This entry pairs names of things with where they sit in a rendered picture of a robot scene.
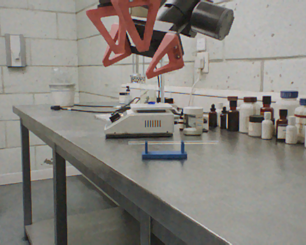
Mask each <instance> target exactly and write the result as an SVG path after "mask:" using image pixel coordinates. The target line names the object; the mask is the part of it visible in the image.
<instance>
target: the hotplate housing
mask: <svg viewBox="0 0 306 245"><path fill-rule="evenodd" d="M174 124H177V121H174V114H173V113H172V112H171V111H169V110H131V109H130V110H127V115H126V116H124V117H123V118H121V119H119V120H118V121H116V122H115V123H113V124H111V125H109V126H108V127H105V130H104V131H105V133H106V137H110V138H115V137H147V136H164V137H168V136H173V133H174Z"/></svg>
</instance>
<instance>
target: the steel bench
mask: <svg viewBox="0 0 306 245"><path fill-rule="evenodd" d="M79 105H87V106H79ZM51 106H53V105H52V104H41V105H12V109H13V113H14V114H17V115H18V116H19V117H20V138H21V150H22V154H21V161H22V184H23V188H22V194H23V206H24V215H23V217H24V239H25V240H29V242H30V243H31V245H306V147H305V144H301V143H296V144H287V143H286V141H280V140H276V139H275V135H274V134H273V137H272V139H271V140H265V139H262V138H261V137H250V136H249V134H248V133H241V132H240V129H239V131H227V130H222V129H220V126H217V127H208V122H205V123H203V127H204V128H205V129H207V130H208V133H205V132H203V134H202V135H184V130H180V129H179V124H174V133H173V136H168V137H164V136H147V137H115V138H110V137H106V133H105V131H104V130H105V126H106V123H107V122H106V121H102V120H100V119H97V118H94V115H107V114H112V113H113V112H114V111H115V110H118V109H121V108H120V107H119V108H115V107H88V106H122V107H123V106H125V107H130V105H128V106H126V105H125V104H122V103H119V101H106V102H92V103H74V106H72V107H62V108H72V109H77V110H87V111H95V112H80V111H75V110H61V109H60V110H54V109H50V107H51ZM99 112H109V113H99ZM29 131H31V132H32V133H34V134H35V135H36V136H37V137H38V138H40V139H41V140H42V141H43V142H44V143H46V144H47V145H48V146H49V147H51V148H52V165H53V180H54V191H53V194H54V219H47V220H43V221H37V222H32V201H31V166H30V154H29V151H30V142H29ZM146 140H148V141H181V140H183V141H185V142H188V141H218V142H219V143H218V144H184V150H185V151H187V158H186V159H142V151H145V144H128V142H129V141H146ZM66 161H68V162H69V163H70V164H72V165H73V167H75V168H76V169H77V170H79V172H81V173H82V174H83V175H84V176H86V177H87V178H88V179H89V180H91V181H92V182H93V183H94V184H95V185H97V186H98V188H101V190H102V191H104V192H105V193H106V194H107V195H108V196H109V197H110V198H112V199H113V200H114V201H116V202H117V203H118V204H119V205H120V206H121V207H112V208H109V209H103V210H99V211H93V212H87V213H80V214H74V215H70V216H67V207H66V203H67V192H66Z"/></svg>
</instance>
